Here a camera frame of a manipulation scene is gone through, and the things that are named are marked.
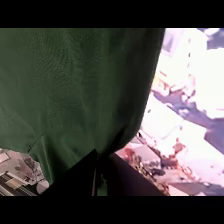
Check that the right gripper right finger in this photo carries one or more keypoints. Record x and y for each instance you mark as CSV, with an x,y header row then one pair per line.
x,y
126,181

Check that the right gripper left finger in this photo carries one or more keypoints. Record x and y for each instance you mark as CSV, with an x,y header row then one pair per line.
x,y
78,176

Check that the dark green garment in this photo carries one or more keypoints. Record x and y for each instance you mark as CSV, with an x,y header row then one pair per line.
x,y
76,93

